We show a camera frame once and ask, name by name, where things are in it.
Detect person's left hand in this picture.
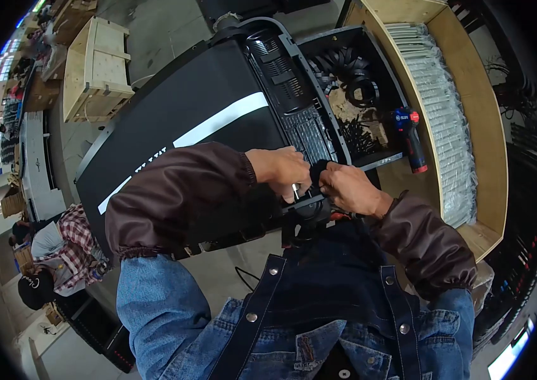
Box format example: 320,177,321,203
245,146,313,204

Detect person's right hand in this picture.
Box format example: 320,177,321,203
318,161,395,219

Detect person's right fingers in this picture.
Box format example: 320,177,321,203
320,183,345,209

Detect person's right thumb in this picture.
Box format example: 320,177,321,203
319,162,346,185

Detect person's left fingers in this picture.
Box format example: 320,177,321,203
272,159,313,204

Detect small black plastic part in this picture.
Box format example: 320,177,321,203
309,160,332,196

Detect pile of black screws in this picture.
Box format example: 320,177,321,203
339,116,379,156

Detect black plastic bin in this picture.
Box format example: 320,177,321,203
297,26,409,171

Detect pile of black rings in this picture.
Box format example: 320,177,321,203
310,47,382,109

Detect stack of plastic wrapped metal parts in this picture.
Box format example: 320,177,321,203
384,22,479,230

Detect black treadmill with white stripe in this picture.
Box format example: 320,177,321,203
75,16,352,262

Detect person's body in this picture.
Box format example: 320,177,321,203
116,222,476,380

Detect large wooden crate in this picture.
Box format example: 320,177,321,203
339,0,509,263

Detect rack of black parts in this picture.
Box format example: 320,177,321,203
449,0,537,344

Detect small wooden crate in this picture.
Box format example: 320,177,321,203
62,16,135,124

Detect white workbench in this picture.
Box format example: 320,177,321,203
19,111,68,222

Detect blue and red cordless screwdriver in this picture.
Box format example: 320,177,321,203
389,106,429,174

